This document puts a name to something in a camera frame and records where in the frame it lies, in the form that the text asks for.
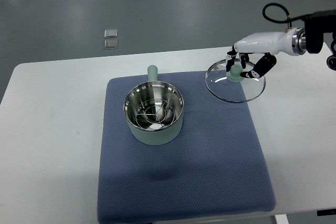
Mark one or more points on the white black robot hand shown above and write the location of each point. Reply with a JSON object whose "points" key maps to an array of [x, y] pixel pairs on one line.
{"points": [[292, 42]]}

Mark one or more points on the glass lid green knob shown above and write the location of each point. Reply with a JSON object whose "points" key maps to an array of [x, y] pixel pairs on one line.
{"points": [[229, 86]]}

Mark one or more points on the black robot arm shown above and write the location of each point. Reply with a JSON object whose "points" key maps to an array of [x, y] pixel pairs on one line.
{"points": [[316, 25]]}

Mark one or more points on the green pot steel interior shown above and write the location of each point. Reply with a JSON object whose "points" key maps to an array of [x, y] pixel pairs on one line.
{"points": [[154, 89]]}

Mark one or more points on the blue fabric mat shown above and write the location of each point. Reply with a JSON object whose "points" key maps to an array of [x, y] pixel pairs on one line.
{"points": [[215, 166]]}

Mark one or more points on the upper floor metal plate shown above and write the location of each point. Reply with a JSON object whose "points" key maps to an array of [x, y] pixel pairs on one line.
{"points": [[111, 33]]}

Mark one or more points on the wire steamer rack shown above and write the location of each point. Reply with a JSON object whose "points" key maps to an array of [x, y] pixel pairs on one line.
{"points": [[154, 111]]}

